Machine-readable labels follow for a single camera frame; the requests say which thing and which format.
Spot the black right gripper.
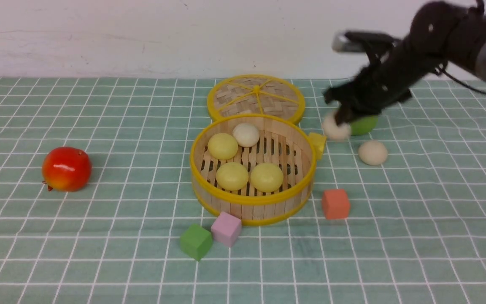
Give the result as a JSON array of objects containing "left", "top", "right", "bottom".
[{"left": 323, "top": 40, "right": 447, "bottom": 126}]

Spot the beige bun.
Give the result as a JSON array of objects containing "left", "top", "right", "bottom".
[
  {"left": 232, "top": 123, "right": 261, "bottom": 148},
  {"left": 322, "top": 112, "right": 351, "bottom": 141},
  {"left": 357, "top": 140, "right": 389, "bottom": 166}
]

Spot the yellow bun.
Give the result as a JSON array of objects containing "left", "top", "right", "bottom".
[
  {"left": 249, "top": 162, "right": 284, "bottom": 193},
  {"left": 216, "top": 162, "right": 249, "bottom": 192},
  {"left": 208, "top": 133, "right": 239, "bottom": 160}
]

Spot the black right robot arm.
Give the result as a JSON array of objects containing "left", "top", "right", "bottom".
[{"left": 323, "top": 0, "right": 486, "bottom": 126}]

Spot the bamboo steamer tray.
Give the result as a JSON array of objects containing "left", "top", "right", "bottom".
[{"left": 189, "top": 114, "right": 320, "bottom": 226}]

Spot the woven bamboo steamer lid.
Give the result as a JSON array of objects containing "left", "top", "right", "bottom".
[{"left": 206, "top": 74, "right": 305, "bottom": 125}]

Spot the green toy apple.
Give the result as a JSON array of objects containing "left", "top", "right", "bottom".
[{"left": 350, "top": 116, "right": 379, "bottom": 136}]

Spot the yellow cube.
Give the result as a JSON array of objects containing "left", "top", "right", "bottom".
[{"left": 308, "top": 132, "right": 327, "bottom": 160}]

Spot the orange cube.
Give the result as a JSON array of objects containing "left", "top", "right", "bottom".
[{"left": 321, "top": 189, "right": 351, "bottom": 220}]

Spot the green checkered tablecloth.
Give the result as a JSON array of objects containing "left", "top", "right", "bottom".
[{"left": 0, "top": 78, "right": 486, "bottom": 304}]

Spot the pink cube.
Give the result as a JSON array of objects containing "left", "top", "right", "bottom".
[{"left": 211, "top": 212, "right": 242, "bottom": 247}]

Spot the green cube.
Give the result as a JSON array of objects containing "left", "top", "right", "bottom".
[{"left": 179, "top": 223, "right": 213, "bottom": 261}]

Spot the red toy apple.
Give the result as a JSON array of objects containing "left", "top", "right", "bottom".
[{"left": 42, "top": 147, "right": 92, "bottom": 192}]

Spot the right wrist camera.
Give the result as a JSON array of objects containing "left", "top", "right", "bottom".
[{"left": 332, "top": 30, "right": 401, "bottom": 54}]

